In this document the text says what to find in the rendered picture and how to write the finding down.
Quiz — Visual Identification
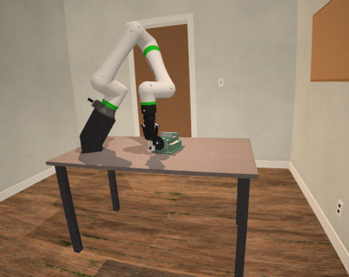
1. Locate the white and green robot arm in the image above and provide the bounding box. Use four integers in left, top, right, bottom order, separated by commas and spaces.
88, 21, 176, 119

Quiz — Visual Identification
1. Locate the green clamp slide with handwheel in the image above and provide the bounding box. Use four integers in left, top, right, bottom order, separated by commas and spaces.
152, 132, 184, 155

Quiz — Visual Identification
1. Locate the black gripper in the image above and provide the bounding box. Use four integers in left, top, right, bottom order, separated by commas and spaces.
141, 114, 159, 151

